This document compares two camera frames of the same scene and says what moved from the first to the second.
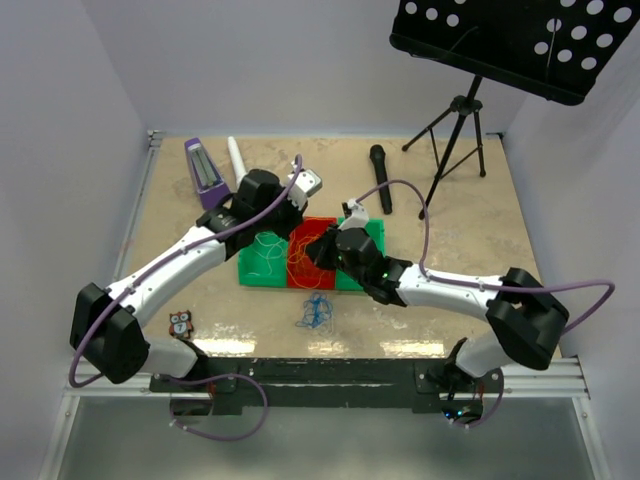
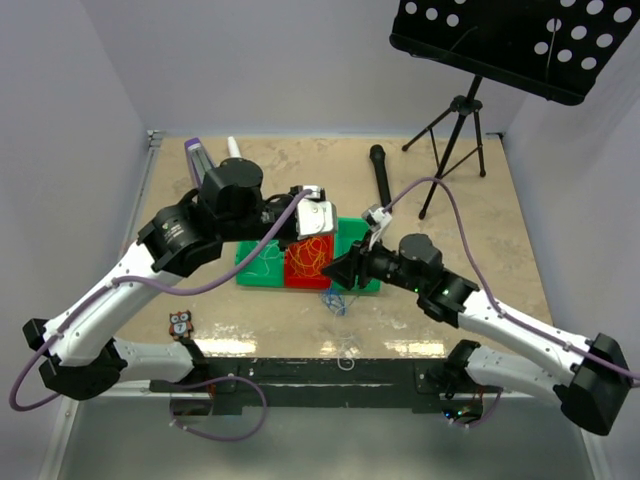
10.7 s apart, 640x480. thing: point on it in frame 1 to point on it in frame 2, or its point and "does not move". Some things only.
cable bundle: (317, 314) to (335, 300)
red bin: (302, 273) does not move
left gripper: (296, 218) does not move
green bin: (264, 262) does not move
